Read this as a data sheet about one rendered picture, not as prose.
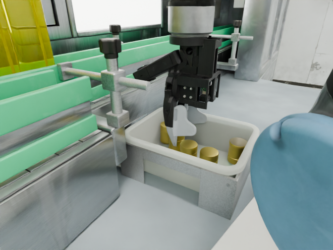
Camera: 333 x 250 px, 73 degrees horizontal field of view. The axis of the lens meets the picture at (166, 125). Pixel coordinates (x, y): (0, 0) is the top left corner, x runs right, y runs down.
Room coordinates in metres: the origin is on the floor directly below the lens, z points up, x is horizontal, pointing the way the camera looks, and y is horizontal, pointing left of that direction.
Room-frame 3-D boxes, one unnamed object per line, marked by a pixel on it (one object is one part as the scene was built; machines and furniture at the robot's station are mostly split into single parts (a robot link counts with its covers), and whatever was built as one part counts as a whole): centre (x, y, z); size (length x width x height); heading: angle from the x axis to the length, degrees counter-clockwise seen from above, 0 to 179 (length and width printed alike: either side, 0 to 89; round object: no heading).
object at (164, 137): (0.46, 0.00, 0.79); 0.04 x 0.04 x 0.04
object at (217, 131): (0.38, -0.05, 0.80); 0.22 x 0.17 x 0.09; 60
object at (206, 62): (0.41, -0.05, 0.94); 0.09 x 0.08 x 0.12; 62
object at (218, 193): (0.39, -0.02, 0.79); 0.27 x 0.17 x 0.08; 60
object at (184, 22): (0.41, -0.04, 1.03); 0.08 x 0.08 x 0.05
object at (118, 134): (0.34, 0.11, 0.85); 0.09 x 0.04 x 0.07; 60
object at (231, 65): (0.88, -0.23, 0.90); 0.17 x 0.05 x 0.22; 60
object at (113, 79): (0.33, 0.10, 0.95); 0.17 x 0.03 x 0.12; 60
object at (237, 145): (0.38, -0.14, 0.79); 0.04 x 0.04 x 0.04
